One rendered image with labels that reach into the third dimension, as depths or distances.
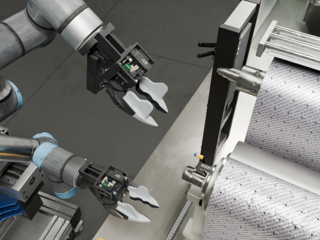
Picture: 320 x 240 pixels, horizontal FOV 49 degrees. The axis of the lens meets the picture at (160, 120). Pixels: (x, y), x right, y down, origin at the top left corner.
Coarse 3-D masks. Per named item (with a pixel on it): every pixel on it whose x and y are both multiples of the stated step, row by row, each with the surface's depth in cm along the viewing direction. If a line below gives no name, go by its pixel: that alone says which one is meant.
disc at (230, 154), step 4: (228, 156) 72; (224, 160) 70; (224, 164) 70; (220, 168) 69; (220, 172) 69; (216, 176) 68; (216, 180) 68; (212, 184) 68; (212, 188) 68; (208, 196) 68; (208, 200) 69; (208, 204) 70; (204, 208) 70; (204, 212) 71; (204, 216) 73
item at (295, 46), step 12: (276, 24) 79; (264, 36) 75; (276, 36) 76; (288, 36) 79; (300, 36) 77; (312, 36) 76; (264, 48) 76; (276, 48) 74; (288, 48) 73; (300, 48) 75; (312, 48) 73; (288, 60) 74; (300, 60) 73; (312, 60) 71
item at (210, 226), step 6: (204, 222) 76; (210, 222) 75; (204, 228) 78; (210, 228) 77; (216, 228) 75; (222, 228) 74; (204, 234) 80; (210, 234) 79; (216, 234) 77; (222, 234) 76; (228, 234) 74; (234, 234) 73
